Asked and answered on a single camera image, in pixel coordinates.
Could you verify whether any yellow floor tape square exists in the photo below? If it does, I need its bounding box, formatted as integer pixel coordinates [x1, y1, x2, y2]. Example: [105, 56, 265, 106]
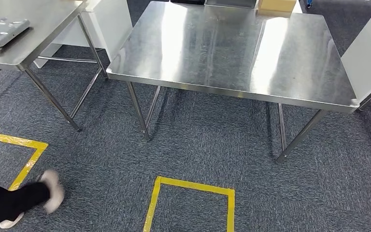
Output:
[143, 176, 236, 232]

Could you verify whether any grey metal flat part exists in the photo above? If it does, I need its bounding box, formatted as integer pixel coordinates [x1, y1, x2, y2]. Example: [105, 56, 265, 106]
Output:
[0, 16, 31, 54]

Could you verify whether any stainless steel workbench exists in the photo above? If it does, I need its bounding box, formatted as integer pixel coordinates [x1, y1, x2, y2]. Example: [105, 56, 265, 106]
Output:
[106, 0, 359, 164]

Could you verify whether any brown cardboard box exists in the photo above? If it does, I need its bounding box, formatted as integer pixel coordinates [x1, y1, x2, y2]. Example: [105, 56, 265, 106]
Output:
[257, 0, 298, 13]

